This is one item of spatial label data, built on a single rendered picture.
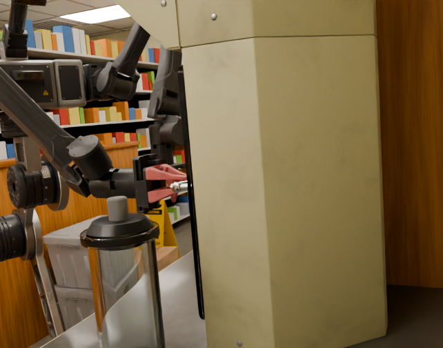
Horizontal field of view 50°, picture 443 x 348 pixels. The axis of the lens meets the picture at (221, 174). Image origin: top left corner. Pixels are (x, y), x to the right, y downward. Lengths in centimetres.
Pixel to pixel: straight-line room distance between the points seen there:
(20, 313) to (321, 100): 272
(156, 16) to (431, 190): 61
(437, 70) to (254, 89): 44
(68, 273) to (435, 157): 249
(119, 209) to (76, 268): 241
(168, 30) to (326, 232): 37
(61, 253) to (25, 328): 50
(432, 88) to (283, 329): 53
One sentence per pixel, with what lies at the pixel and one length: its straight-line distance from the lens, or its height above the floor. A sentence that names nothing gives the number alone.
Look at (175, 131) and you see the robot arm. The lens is 117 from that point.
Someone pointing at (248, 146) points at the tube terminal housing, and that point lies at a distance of 67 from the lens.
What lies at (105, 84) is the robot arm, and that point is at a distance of 152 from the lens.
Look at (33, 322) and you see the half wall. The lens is 329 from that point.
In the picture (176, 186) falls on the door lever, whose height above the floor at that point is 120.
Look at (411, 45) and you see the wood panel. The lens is 100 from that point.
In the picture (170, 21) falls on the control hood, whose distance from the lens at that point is 72.
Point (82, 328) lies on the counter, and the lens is 97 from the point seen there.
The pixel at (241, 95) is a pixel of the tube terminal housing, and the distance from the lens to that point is 67.
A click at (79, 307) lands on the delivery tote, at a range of 313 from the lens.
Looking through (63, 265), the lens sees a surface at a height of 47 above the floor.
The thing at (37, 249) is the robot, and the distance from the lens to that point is 209.
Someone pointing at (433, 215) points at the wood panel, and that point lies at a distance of 102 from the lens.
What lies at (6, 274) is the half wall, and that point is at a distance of 309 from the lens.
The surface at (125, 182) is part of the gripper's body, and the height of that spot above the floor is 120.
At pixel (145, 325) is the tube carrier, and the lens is 68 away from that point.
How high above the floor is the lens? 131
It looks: 7 degrees down
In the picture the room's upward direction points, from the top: 5 degrees counter-clockwise
